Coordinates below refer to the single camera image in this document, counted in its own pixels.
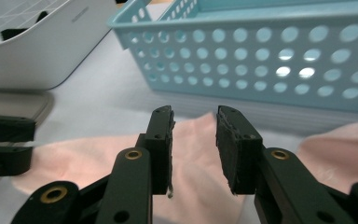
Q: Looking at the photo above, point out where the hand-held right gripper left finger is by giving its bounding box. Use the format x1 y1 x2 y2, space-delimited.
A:
135 105 177 199

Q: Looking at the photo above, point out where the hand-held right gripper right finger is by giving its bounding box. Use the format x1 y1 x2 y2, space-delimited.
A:
214 105 265 196

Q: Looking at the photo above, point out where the pink sock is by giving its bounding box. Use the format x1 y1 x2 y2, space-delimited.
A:
296 120 358 195
12 112 253 224

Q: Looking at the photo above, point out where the white compartment organizer box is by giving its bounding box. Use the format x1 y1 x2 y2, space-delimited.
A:
0 0 119 91

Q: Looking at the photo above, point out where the black sock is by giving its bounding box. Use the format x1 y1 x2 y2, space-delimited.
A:
0 10 49 41

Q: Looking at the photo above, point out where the light blue perforated basket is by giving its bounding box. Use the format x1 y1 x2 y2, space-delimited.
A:
106 0 358 115

